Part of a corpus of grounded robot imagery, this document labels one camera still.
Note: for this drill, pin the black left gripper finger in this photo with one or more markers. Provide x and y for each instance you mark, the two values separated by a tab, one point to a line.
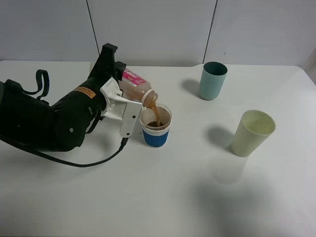
105	66
116	69

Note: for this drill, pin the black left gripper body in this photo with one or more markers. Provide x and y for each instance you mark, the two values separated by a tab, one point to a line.
85	103

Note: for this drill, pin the clear plastic drink bottle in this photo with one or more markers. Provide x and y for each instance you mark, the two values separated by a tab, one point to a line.
135	88

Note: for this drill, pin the clear cup with blue sleeve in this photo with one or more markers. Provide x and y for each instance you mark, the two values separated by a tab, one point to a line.
154	136

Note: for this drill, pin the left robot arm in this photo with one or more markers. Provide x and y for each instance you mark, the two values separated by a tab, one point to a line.
33	123

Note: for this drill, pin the teal plastic cup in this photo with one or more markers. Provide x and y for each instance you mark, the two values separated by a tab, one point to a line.
212	79

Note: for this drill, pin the pale green plastic cup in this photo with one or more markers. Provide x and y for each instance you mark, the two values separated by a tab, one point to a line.
253	129

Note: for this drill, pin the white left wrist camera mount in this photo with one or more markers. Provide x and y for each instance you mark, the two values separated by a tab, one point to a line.
119	108

